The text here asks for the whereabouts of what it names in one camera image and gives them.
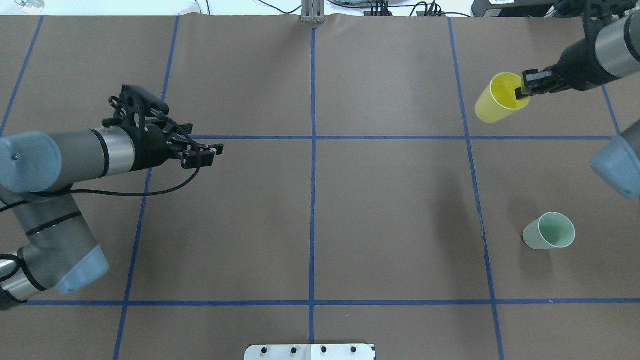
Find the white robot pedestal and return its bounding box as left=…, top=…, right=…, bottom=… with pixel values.
left=244, top=343, right=377, bottom=360

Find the green plastic cup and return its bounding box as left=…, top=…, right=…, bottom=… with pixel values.
left=522, top=212, right=576, bottom=250

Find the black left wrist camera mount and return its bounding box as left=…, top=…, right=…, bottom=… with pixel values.
left=102, top=84, right=170, bottom=132

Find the aluminium frame post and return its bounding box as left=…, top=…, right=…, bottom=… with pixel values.
left=300, top=0, right=326, bottom=24

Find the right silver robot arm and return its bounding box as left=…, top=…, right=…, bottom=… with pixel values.
left=510, top=0, right=640, bottom=200

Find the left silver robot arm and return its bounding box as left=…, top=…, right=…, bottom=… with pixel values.
left=1, top=121, right=224, bottom=312

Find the yellow plastic cup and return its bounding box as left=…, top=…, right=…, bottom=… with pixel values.
left=474, top=72, right=531, bottom=124

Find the white face mask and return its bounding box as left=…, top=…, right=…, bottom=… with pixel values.
left=14, top=0, right=46, bottom=15

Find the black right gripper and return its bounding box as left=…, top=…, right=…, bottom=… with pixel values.
left=515, top=38, right=604, bottom=101

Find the black box with label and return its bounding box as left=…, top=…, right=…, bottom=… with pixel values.
left=470, top=0, right=567, bottom=18

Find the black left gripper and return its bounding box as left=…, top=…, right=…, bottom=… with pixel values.
left=131, top=121, right=225, bottom=172

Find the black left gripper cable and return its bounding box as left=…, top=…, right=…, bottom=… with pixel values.
left=0, top=110, right=203, bottom=211

